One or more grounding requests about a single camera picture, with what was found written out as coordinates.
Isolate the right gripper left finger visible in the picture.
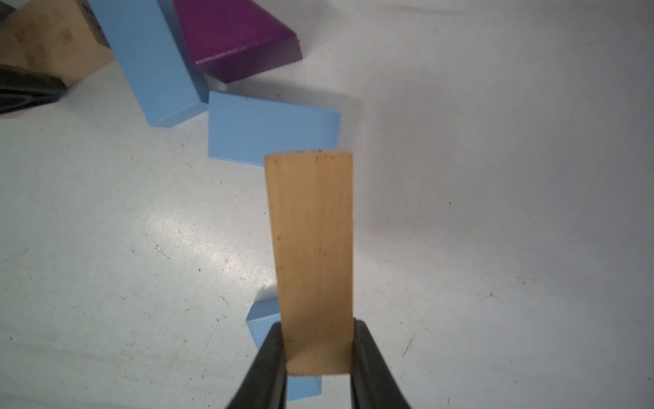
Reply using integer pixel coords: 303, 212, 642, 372
227, 322, 287, 409

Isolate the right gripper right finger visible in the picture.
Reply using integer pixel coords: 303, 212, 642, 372
350, 319, 410, 409

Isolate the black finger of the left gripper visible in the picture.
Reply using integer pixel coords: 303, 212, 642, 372
1, 64, 68, 115

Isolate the tan wooden block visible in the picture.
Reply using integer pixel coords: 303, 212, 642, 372
1, 0, 114, 85
264, 149, 354, 376

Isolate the light blue block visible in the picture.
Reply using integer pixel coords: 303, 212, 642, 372
89, 0, 209, 128
208, 91, 342, 166
246, 298, 322, 402

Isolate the purple pentagon block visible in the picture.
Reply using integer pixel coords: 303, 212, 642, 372
174, 0, 303, 84

